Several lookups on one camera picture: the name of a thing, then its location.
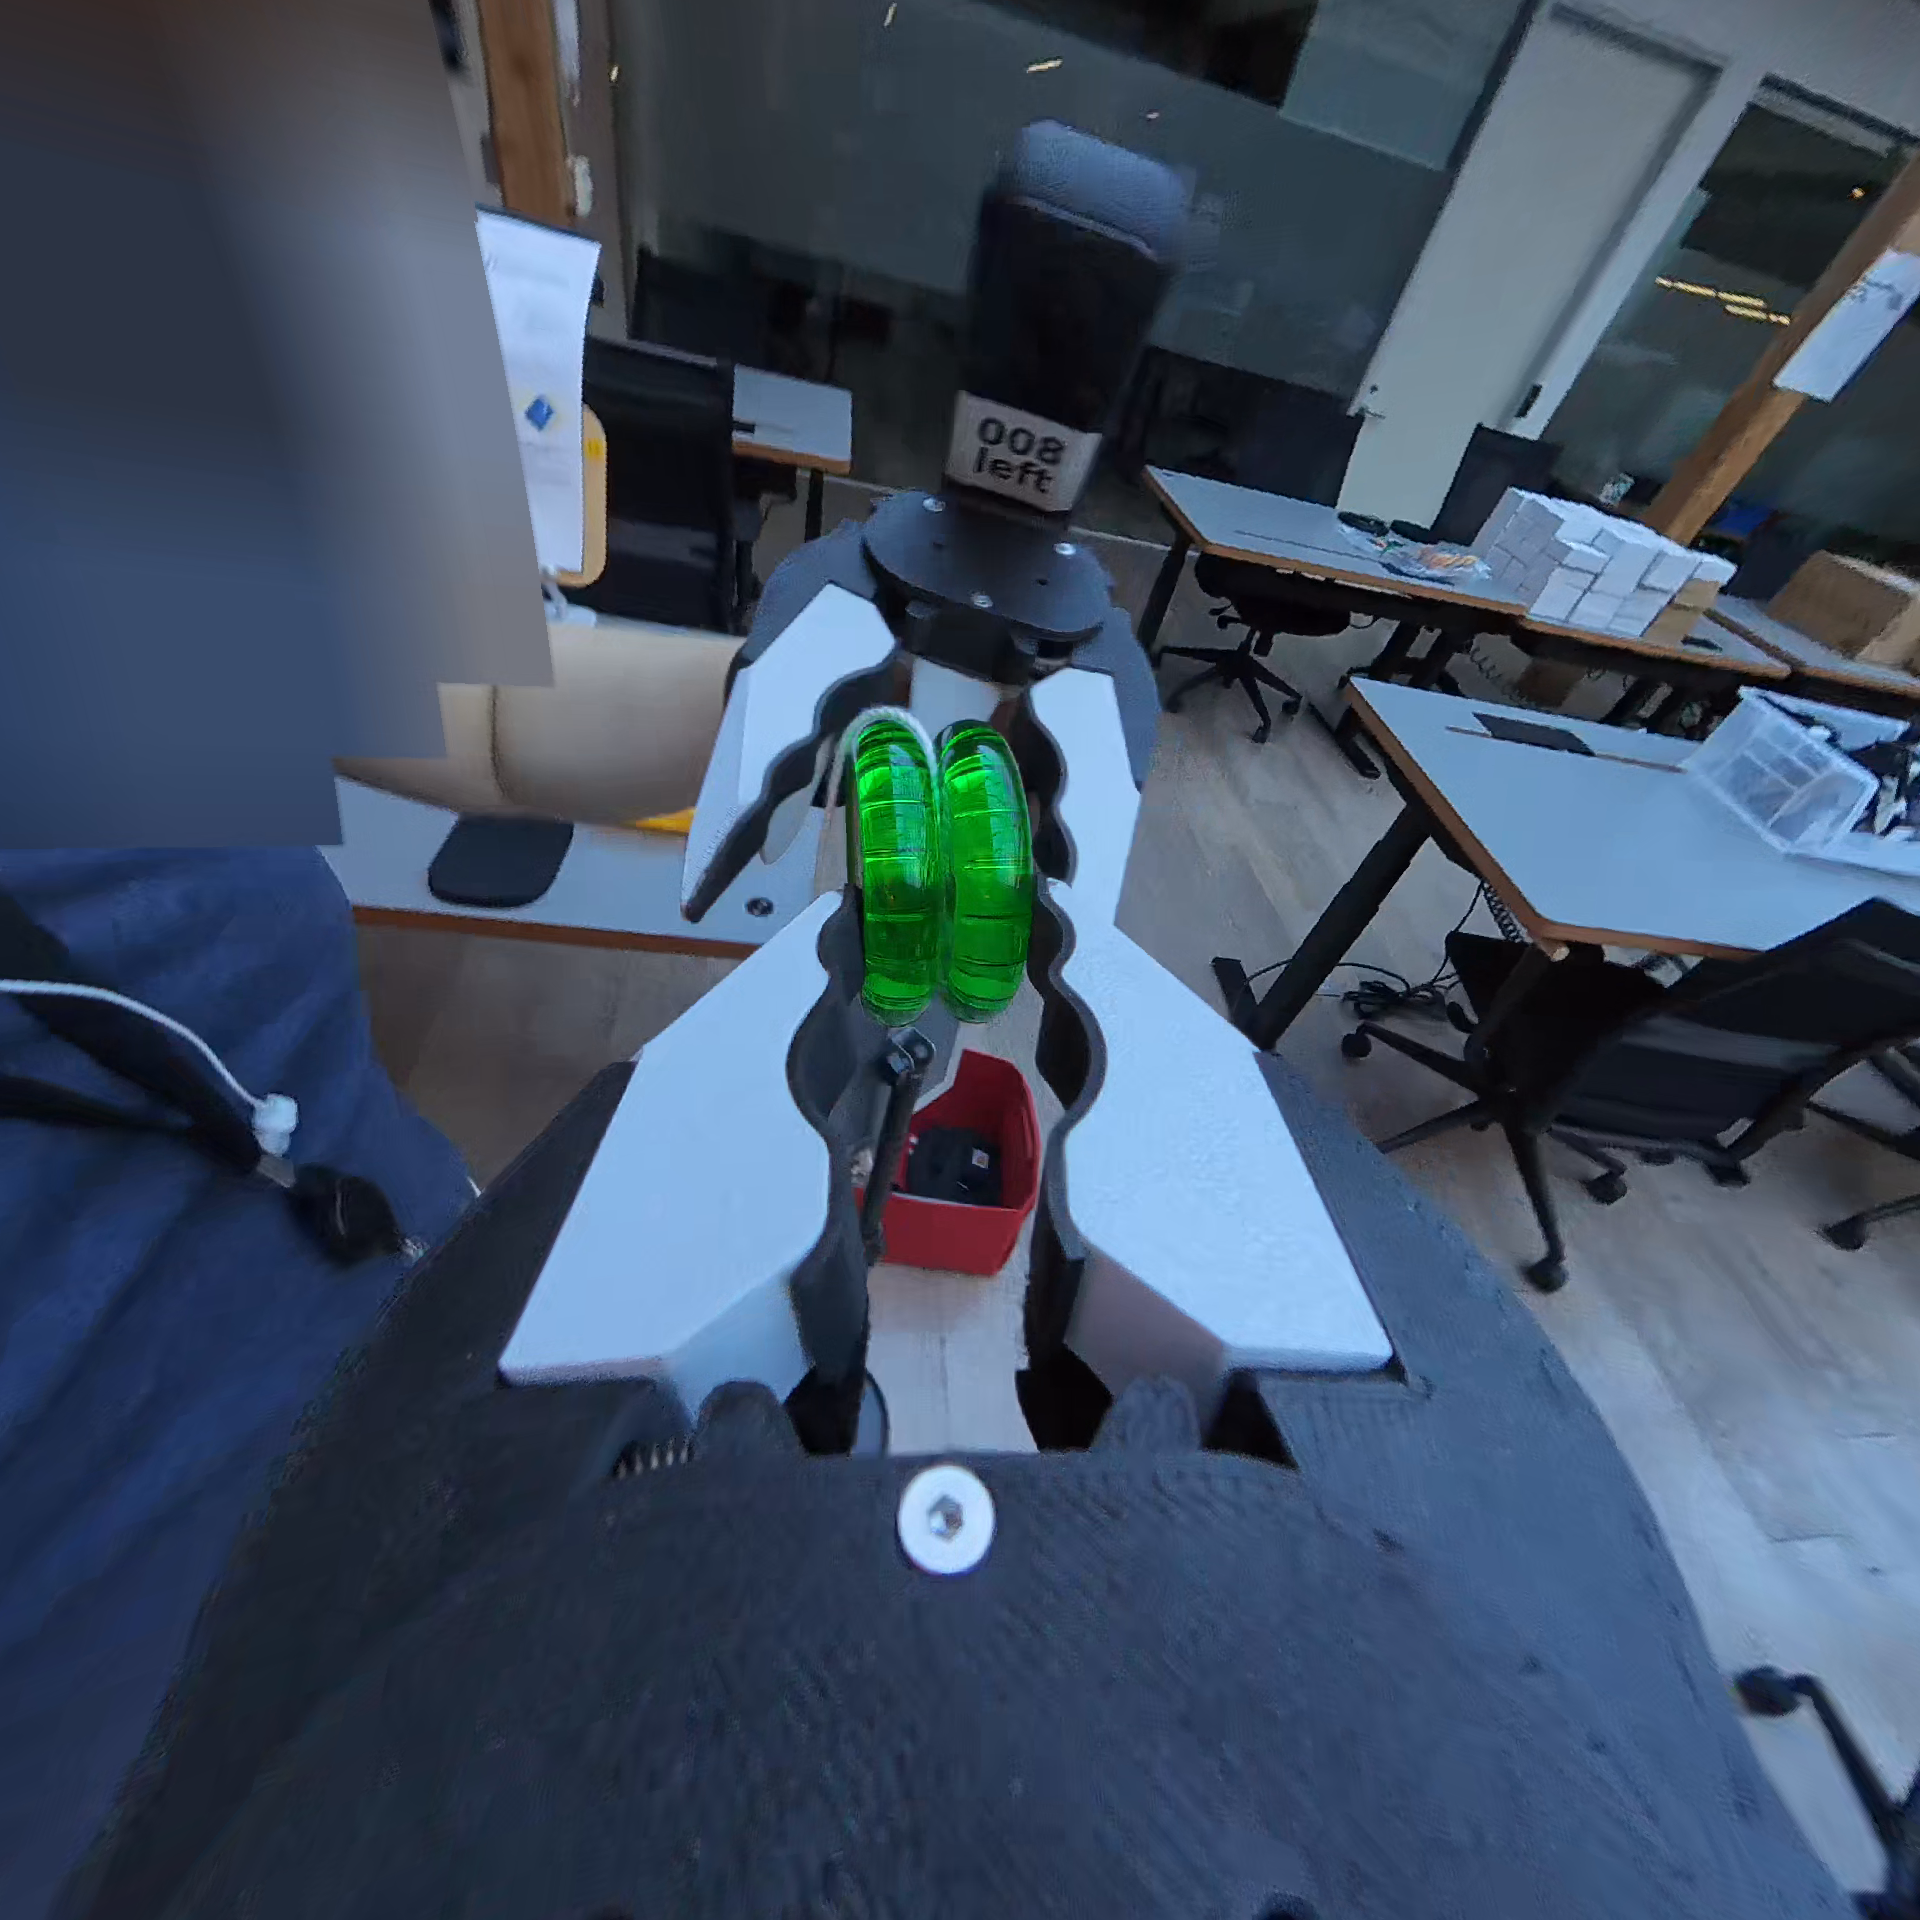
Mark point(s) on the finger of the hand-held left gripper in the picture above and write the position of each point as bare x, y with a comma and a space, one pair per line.
781, 674
1096, 750

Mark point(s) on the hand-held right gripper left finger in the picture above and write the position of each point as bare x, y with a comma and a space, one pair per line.
690, 1201

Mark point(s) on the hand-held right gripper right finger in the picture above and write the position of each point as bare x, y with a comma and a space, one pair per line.
1202, 1201

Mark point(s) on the green translucent rings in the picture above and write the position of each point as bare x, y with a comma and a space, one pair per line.
900, 872

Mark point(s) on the beige armchair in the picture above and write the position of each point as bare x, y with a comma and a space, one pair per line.
600, 718

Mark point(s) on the black office chair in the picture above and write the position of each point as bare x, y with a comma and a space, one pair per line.
1262, 621
1679, 1051
663, 467

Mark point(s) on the red storage bin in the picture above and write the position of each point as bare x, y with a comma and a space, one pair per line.
960, 1229

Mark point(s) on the frosted glass partition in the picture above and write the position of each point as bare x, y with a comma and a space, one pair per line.
839, 180

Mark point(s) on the black pouch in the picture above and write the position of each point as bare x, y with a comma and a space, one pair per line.
953, 1163

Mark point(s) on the black round-base stand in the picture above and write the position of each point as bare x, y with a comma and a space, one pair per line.
900, 1062

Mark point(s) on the grey-top desk with wooden edge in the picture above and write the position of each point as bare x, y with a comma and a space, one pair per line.
1576, 823
790, 412
1273, 516

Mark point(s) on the white desk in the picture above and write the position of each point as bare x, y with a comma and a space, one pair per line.
618, 885

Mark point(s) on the black mouse pad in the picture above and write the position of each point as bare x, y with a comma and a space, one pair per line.
503, 860

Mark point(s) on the colourful packet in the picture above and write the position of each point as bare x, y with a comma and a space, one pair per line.
1428, 558

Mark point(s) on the white paper sheets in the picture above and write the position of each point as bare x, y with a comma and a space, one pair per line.
541, 328

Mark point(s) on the white door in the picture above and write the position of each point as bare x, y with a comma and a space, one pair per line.
1515, 224

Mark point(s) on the black monitor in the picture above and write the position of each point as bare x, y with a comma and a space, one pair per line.
1501, 472

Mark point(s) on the stack of white boxes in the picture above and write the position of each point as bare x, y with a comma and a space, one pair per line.
1590, 578

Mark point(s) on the person's blue hoodie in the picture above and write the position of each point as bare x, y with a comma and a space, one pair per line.
120, 1351

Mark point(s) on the clear plastic box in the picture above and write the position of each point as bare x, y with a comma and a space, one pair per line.
1785, 780

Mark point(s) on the wooden column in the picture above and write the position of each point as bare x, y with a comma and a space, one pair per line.
1739, 435

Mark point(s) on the black jointed rod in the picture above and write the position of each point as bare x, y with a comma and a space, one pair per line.
1771, 1690

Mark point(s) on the cardboard box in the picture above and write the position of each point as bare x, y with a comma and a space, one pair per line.
1854, 600

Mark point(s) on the white paper sheet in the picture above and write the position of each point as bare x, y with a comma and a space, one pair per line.
1854, 323

